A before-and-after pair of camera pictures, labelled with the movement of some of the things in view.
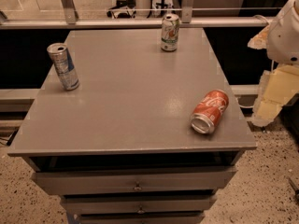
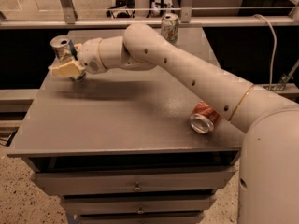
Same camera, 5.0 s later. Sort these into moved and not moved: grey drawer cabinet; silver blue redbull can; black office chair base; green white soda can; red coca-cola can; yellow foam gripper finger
Moved: yellow foam gripper finger; silver blue redbull can
Not moved: black office chair base; grey drawer cabinet; green white soda can; red coca-cola can
